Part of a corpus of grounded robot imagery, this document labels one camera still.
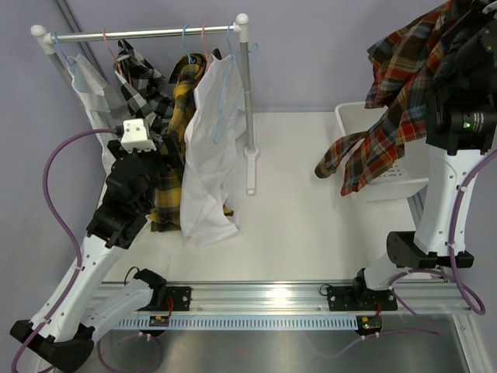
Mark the yellow black plaid shirt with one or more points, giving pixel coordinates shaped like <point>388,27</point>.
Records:
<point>184,78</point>

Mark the blue hanger of yellow shirt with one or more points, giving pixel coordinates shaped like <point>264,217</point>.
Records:
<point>191,59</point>

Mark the pink hanger of white shirt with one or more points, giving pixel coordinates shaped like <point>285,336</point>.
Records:
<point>206,52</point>

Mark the pink hanger of checkered shirt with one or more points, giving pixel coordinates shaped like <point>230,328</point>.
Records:
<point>116,63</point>

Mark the white plastic basket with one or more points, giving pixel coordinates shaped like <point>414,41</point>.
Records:
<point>382,152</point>

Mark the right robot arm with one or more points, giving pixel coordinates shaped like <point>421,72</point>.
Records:
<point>460,126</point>

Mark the black white checkered shirt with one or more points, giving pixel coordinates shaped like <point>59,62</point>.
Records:
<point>141,86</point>

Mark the aluminium mounting rail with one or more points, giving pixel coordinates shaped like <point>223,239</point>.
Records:
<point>425,296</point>

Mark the white slotted cable duct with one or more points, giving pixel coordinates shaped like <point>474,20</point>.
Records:
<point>238,322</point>

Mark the white shirt on blue hanger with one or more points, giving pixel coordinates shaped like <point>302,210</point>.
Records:
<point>104,106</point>

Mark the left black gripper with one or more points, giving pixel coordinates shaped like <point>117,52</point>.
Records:
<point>115,147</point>

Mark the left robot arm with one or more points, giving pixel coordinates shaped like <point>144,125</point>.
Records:
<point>65,330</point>

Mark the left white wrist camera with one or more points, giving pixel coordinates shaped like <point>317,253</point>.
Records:
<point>136,134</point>

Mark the metal clothes rack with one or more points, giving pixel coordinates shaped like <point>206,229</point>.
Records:
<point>48,42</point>

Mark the light blue wire hanger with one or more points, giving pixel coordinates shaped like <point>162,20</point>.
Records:
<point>236,80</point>

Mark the white shirt on pink hanger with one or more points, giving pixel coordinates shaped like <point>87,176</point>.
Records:
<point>204,215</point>

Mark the red brown plaid shirt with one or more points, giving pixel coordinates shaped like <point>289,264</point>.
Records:
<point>404,64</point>

